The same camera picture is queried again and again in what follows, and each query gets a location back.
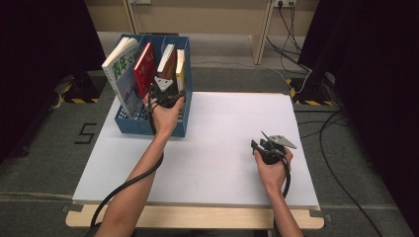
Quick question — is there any person's right hand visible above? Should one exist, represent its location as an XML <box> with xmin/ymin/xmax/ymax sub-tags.
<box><xmin>253</xmin><ymin>147</ymin><xmax>294</xmax><ymax>196</ymax></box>

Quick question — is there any yellow paperback book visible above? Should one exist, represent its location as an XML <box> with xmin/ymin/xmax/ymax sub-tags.
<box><xmin>175</xmin><ymin>48</ymin><xmax>186</xmax><ymax>95</ymax></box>

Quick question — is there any blue plastic file rack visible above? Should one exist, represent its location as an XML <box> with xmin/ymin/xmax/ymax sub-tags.
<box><xmin>114</xmin><ymin>34</ymin><xmax>194</xmax><ymax>137</ymax></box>

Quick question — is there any white thick magazine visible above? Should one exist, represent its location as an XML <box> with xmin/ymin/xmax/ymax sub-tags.
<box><xmin>101</xmin><ymin>37</ymin><xmax>143</xmax><ymax>119</ymax></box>

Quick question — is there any red hardcover book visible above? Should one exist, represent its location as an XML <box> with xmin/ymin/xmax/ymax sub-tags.
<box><xmin>132</xmin><ymin>41</ymin><xmax>157</xmax><ymax>100</ymax></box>

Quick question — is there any black floor cable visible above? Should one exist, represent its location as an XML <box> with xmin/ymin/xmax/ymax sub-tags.
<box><xmin>318</xmin><ymin>110</ymin><xmax>384</xmax><ymax>237</ymax></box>

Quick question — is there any black stand base striped tape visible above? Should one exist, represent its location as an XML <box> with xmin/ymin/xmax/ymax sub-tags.
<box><xmin>286</xmin><ymin>73</ymin><xmax>334</xmax><ymax>107</ymax></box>
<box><xmin>60</xmin><ymin>73</ymin><xmax>109</xmax><ymax>105</ymax></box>

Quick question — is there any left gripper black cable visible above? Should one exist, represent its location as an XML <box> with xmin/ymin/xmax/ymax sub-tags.
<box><xmin>89</xmin><ymin>97</ymin><xmax>166</xmax><ymax>237</ymax></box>

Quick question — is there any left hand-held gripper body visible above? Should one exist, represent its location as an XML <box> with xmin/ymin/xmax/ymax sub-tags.
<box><xmin>147</xmin><ymin>76</ymin><xmax>186</xmax><ymax>109</ymax></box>

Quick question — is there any person's left hand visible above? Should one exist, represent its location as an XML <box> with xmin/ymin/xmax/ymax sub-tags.
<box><xmin>144</xmin><ymin>97</ymin><xmax>186</xmax><ymax>137</ymax></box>

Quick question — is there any black power cable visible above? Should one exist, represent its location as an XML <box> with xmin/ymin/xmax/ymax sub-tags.
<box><xmin>280</xmin><ymin>2</ymin><xmax>304</xmax><ymax>55</ymax></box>
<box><xmin>266</xmin><ymin>2</ymin><xmax>312</xmax><ymax>72</ymax></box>

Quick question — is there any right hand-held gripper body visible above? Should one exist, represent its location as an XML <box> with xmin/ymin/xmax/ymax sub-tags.
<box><xmin>258</xmin><ymin>131</ymin><xmax>297</xmax><ymax>166</ymax></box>

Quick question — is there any black curtain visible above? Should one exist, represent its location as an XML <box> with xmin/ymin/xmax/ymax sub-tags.
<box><xmin>297</xmin><ymin>0</ymin><xmax>419</xmax><ymax>236</ymax></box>
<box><xmin>0</xmin><ymin>0</ymin><xmax>111</xmax><ymax>164</ymax></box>

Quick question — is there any beige wooden desk leg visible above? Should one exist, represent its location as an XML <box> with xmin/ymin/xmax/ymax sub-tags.
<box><xmin>249</xmin><ymin>0</ymin><xmax>276</xmax><ymax>66</ymax></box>
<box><xmin>122</xmin><ymin>0</ymin><xmax>143</xmax><ymax>35</ymax></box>

